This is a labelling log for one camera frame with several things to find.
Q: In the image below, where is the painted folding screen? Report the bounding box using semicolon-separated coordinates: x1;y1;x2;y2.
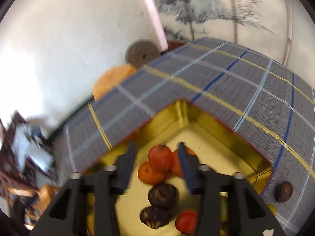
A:
145;0;303;67

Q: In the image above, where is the red gold toffee tin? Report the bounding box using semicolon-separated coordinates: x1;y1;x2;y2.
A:
78;98;274;236

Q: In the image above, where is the grey round cushion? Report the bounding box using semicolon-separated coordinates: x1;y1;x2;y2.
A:
125;40;161;68

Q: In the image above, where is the yellow green round fruit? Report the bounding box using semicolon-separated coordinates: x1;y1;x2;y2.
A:
267;204;277;216

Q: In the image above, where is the small dark brown fruit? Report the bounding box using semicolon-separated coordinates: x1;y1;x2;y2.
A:
274;181;294;203

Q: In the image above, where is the large dark brown fruit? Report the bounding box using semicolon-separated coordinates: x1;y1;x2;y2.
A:
148;183;179;209

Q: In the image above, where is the dark brown round fruit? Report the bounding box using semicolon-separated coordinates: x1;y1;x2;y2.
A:
139;206;172;230

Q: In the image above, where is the grey plaid tablecloth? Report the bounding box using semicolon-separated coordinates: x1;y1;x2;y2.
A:
55;37;314;235

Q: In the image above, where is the orange tangerine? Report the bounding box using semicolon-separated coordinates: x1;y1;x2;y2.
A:
138;161;165;185
171;149;183;178

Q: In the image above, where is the red tomato fruit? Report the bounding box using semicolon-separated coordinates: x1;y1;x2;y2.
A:
148;144;173;172
175;210;198;234

